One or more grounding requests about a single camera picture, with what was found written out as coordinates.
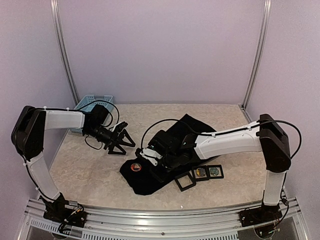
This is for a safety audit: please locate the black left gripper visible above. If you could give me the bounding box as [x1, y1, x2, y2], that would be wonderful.
[85, 124, 136, 155]

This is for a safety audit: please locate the black garment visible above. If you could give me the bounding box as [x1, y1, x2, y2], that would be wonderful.
[119, 114, 216, 196]

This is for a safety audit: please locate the red round brooch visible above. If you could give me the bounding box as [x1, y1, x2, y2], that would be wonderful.
[130, 162, 142, 172]

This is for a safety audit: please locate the green round brooch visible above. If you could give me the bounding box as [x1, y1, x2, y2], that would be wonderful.
[209, 167, 220, 177]

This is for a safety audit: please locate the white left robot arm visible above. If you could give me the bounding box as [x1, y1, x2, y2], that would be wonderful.
[11, 104, 136, 202]

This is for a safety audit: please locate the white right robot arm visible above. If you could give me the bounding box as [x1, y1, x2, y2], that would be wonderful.
[148, 114, 291, 222]

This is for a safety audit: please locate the light blue plastic basket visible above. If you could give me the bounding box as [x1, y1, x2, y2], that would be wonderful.
[69, 95, 115, 135]

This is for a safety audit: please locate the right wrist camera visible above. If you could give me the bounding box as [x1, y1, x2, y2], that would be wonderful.
[136, 130, 181, 167]

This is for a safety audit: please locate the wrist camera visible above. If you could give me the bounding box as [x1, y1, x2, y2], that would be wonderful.
[136, 130, 181, 167]
[89, 104, 128, 135]

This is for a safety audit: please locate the left black square frame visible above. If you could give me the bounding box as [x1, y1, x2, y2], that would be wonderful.
[174, 172, 196, 192]

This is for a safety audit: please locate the middle black square frame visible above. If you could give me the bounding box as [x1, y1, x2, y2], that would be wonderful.
[191, 165, 210, 182]

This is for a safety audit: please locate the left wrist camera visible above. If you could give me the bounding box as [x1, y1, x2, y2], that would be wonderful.
[89, 104, 128, 135]

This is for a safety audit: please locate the front aluminium rail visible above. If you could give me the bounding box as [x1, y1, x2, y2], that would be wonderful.
[23, 197, 303, 240]

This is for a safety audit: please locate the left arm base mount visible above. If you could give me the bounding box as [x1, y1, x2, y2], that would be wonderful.
[39, 194, 88, 234]

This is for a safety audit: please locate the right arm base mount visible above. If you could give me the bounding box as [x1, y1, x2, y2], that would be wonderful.
[238, 201, 290, 227]

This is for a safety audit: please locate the right aluminium corner post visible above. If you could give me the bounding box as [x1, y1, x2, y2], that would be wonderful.
[241, 0, 272, 111]

